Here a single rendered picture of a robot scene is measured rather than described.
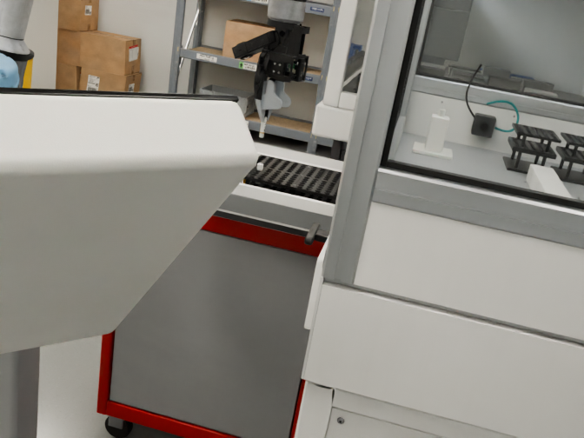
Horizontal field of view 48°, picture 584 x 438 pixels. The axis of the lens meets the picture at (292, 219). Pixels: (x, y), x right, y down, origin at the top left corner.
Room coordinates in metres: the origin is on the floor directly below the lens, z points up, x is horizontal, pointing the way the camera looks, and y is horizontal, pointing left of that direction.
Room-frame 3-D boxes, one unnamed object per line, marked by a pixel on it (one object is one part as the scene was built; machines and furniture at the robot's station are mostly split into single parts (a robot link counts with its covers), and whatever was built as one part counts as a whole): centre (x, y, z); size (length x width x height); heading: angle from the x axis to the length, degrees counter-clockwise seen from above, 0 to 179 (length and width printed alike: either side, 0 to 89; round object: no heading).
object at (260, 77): (1.39, 0.11, 1.06); 0.05 x 0.02 x 0.09; 156
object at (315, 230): (0.96, -0.05, 0.91); 0.07 x 0.04 x 0.01; 171
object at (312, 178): (1.28, -0.01, 0.87); 0.22 x 0.18 x 0.06; 81
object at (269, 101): (1.39, 0.09, 1.02); 0.06 x 0.03 x 0.09; 66
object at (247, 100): (5.32, 0.68, 0.22); 0.40 x 0.30 x 0.17; 80
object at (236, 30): (5.31, 0.53, 0.72); 0.41 x 0.32 x 0.28; 80
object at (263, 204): (1.28, -0.01, 0.86); 0.40 x 0.26 x 0.06; 81
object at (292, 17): (1.41, 0.08, 1.20); 0.08 x 0.08 x 0.05
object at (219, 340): (1.71, 0.11, 0.38); 0.62 x 0.58 x 0.76; 171
